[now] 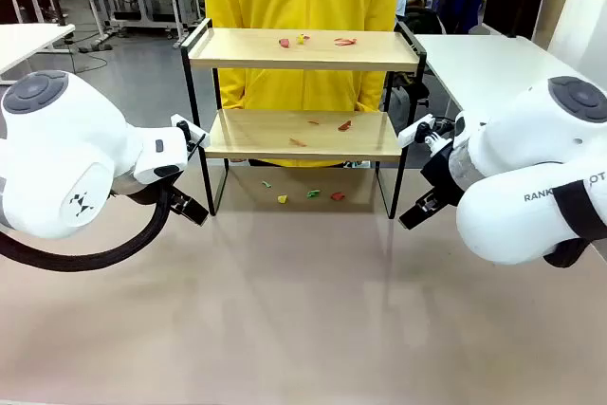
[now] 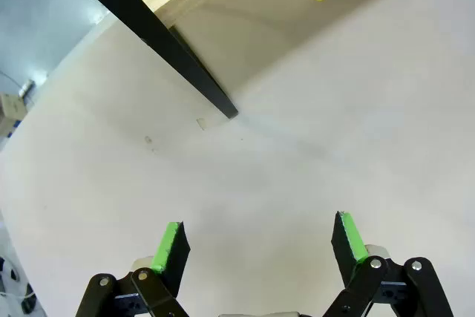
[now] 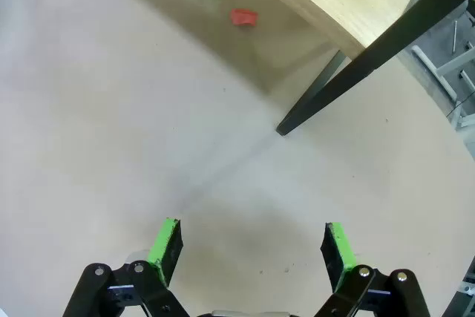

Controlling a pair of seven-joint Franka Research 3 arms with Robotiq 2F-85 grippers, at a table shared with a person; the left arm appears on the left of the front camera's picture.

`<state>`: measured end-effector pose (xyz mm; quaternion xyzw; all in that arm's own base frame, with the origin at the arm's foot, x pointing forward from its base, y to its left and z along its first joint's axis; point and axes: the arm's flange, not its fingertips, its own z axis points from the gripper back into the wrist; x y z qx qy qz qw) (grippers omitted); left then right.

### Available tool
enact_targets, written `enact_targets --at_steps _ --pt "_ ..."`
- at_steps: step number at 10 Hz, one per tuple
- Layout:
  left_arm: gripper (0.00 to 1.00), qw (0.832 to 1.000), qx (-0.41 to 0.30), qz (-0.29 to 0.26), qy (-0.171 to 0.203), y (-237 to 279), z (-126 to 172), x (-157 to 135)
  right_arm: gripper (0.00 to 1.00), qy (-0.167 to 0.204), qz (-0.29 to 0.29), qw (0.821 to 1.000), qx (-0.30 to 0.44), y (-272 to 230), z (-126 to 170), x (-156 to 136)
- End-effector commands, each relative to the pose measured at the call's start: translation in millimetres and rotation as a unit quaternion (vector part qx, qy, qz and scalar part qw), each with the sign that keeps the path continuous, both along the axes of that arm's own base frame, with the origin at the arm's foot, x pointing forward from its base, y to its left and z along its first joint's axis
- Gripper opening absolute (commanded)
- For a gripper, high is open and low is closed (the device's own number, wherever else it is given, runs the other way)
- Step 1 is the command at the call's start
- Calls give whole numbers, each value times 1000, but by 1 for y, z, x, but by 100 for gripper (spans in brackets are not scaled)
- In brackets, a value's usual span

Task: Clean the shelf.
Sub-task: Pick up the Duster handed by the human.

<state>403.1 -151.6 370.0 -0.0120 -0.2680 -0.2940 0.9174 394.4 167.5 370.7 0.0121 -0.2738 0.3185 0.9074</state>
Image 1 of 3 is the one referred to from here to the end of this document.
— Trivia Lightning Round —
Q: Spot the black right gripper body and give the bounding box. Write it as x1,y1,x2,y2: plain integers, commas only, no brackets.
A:
420,141,469,205

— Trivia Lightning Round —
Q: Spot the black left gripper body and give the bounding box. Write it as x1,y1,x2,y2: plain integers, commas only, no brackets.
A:
163,184,192,216

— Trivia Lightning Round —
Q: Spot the black office chair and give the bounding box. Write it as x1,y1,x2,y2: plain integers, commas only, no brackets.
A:
383,70,431,140

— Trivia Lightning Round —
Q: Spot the large white desk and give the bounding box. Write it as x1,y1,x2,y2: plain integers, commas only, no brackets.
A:
412,33,584,115

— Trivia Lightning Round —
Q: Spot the black bag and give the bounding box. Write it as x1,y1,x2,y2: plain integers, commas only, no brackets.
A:
402,6,445,39

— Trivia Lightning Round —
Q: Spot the white board panel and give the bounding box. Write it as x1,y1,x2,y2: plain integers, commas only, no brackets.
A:
547,0,607,88

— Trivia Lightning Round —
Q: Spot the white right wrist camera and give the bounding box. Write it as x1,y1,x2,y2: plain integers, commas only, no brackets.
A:
396,114,456,150

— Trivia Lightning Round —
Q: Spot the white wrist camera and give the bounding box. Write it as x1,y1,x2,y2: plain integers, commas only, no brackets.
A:
169,113,212,153
396,114,456,150

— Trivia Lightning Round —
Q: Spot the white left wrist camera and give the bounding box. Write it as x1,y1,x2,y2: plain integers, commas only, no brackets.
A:
169,113,212,153

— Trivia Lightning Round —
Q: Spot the black frame wooden shelf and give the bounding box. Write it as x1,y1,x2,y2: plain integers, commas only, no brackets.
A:
179,18,428,220

